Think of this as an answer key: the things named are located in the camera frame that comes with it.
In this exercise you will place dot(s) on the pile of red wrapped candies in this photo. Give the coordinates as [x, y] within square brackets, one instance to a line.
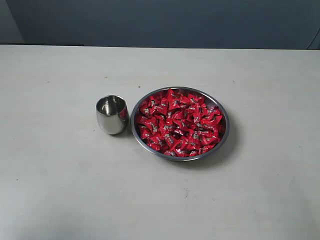
[180, 123]

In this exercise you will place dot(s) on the round steel bowl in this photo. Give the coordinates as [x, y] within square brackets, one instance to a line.
[140, 141]

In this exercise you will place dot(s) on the small stainless steel cup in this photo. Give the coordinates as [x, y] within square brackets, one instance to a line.
[112, 114]

